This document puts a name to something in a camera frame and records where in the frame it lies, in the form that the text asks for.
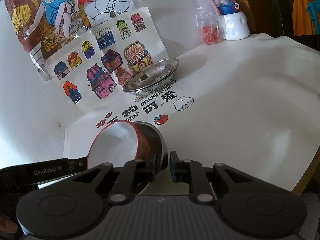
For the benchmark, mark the deep steel mixing bowl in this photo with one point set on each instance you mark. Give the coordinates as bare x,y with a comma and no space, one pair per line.
159,153

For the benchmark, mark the clear plastic bag red contents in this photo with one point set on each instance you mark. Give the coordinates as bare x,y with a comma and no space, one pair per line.
209,22

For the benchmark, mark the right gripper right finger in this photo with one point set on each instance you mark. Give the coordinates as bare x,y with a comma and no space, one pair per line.
193,174

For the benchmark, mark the boy with fan drawing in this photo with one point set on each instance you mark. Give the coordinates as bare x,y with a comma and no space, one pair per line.
43,27

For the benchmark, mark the houses drawing paper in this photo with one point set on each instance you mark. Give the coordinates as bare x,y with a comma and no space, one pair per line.
93,67

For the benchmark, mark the white red-rimmed bowl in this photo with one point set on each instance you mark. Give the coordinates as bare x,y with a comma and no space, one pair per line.
117,144
143,148

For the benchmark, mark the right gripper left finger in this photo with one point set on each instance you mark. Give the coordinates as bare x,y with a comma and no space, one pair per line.
133,177

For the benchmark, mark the white blue water bottle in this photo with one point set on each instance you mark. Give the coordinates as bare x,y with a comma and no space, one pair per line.
235,21

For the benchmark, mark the person's left hand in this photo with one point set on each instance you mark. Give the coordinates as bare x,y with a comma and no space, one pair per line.
8,228

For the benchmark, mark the steel plate with sticker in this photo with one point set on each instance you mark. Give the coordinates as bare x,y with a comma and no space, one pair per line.
152,76

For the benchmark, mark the orange dress woman painting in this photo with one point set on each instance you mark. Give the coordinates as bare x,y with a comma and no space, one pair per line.
305,15

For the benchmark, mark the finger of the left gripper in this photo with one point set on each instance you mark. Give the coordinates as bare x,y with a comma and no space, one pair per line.
78,165

